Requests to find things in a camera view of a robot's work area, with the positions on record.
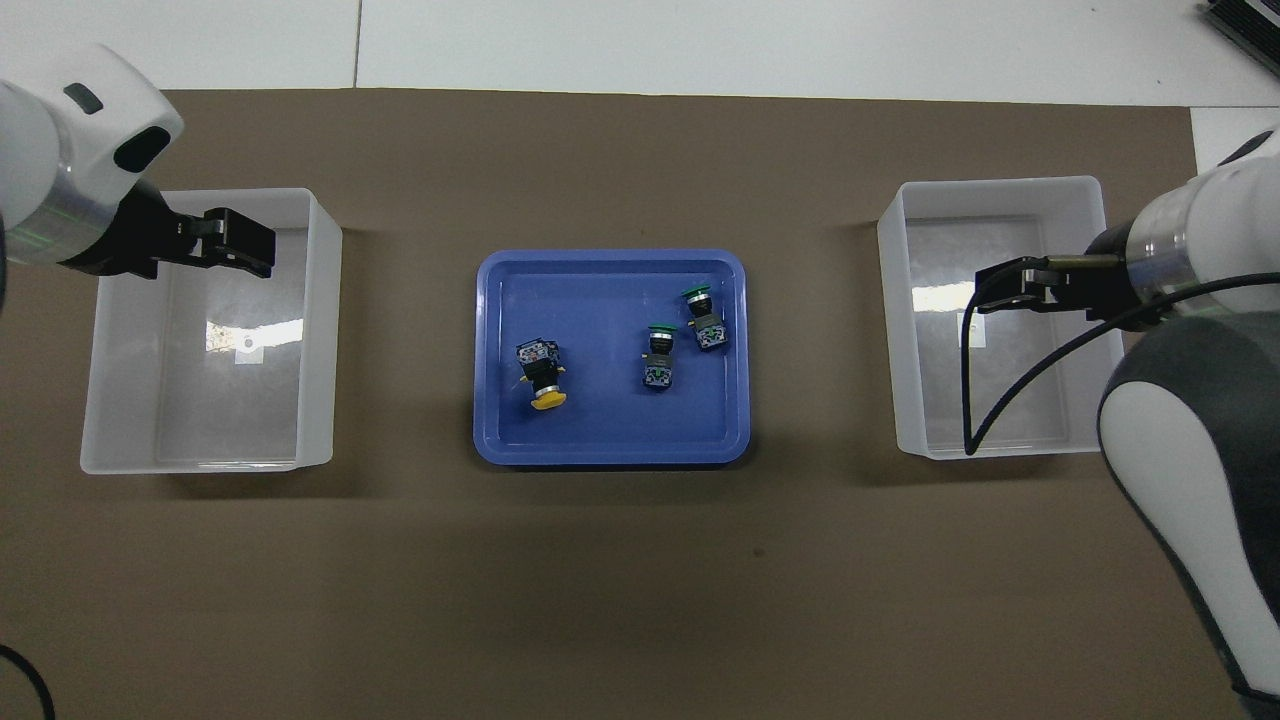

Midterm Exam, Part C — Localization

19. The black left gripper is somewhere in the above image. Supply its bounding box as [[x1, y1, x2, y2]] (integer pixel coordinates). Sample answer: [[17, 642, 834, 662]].
[[60, 180, 277, 281]]

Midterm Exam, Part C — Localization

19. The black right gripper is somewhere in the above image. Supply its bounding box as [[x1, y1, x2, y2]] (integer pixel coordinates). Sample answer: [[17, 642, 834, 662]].
[[974, 224, 1163, 324]]

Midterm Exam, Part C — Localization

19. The green push button switch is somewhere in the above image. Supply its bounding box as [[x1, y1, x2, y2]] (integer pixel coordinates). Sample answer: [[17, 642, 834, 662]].
[[681, 284, 729, 353], [641, 322, 679, 392]]

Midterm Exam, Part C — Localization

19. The yellow push button switch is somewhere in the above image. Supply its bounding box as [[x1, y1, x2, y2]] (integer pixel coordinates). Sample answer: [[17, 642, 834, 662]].
[[515, 338, 569, 412]]

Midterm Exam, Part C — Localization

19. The translucent white plastic box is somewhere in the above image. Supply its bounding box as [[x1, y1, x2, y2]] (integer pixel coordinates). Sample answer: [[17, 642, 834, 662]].
[[80, 187, 343, 475], [877, 176, 1126, 461]]

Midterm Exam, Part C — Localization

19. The dark grey ribbed device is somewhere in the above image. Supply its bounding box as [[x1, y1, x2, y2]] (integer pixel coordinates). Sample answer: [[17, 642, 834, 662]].
[[1200, 0, 1280, 53]]

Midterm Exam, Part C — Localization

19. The blue plastic tray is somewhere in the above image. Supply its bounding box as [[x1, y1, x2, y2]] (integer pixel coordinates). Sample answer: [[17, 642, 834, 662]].
[[473, 249, 751, 467]]

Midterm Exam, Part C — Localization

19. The brown table mat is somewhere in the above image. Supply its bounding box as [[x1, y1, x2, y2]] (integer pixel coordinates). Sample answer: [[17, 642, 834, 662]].
[[0, 88, 1246, 720]]

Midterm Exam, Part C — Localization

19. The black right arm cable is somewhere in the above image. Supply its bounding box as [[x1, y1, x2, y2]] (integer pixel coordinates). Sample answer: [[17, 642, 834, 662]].
[[959, 270, 1280, 457]]

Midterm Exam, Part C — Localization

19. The black loose cable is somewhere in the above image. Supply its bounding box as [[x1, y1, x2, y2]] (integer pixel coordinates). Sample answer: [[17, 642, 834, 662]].
[[0, 644, 57, 720]]

